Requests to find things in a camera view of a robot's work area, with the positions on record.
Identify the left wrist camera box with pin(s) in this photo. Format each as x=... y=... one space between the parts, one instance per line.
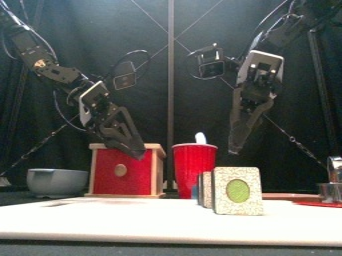
x=124 y=76

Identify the shiny metal cup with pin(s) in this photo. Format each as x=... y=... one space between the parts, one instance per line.
x=331 y=191

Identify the toy sushi piece green centre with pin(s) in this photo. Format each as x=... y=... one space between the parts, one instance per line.
x=238 y=190

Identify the small blue flat piece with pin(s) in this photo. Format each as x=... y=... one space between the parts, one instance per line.
x=195 y=192

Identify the white cutting board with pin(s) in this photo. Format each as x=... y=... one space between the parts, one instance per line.
x=133 y=220

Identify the thin vertical frame pole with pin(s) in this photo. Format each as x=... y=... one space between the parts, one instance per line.
x=169 y=100

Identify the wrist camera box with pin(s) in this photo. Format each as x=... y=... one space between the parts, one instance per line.
x=124 y=76
x=211 y=65

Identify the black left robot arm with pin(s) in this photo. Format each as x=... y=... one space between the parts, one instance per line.
x=53 y=71

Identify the grey-blue bowl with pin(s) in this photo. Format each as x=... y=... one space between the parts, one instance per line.
x=57 y=181

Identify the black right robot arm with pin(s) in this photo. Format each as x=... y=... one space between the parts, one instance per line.
x=288 y=31

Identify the red plastic cup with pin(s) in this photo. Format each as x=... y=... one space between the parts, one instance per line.
x=194 y=170

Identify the wooden box with red panel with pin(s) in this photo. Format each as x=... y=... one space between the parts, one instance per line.
x=115 y=180

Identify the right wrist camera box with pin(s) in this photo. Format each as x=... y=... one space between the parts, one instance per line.
x=211 y=65

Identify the black frame post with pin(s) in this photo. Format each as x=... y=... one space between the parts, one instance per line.
x=318 y=83

